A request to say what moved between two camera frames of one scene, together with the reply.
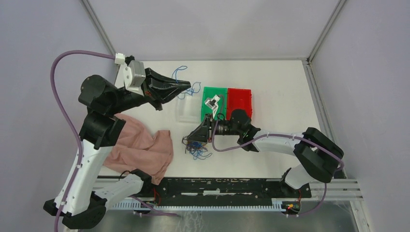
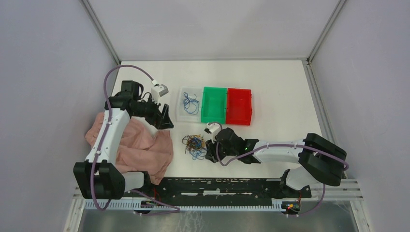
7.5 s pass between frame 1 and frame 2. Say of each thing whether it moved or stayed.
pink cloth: stayed
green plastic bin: stayed
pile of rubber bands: stayed
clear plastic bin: stayed
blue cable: moved
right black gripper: moved
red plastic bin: stayed
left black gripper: moved
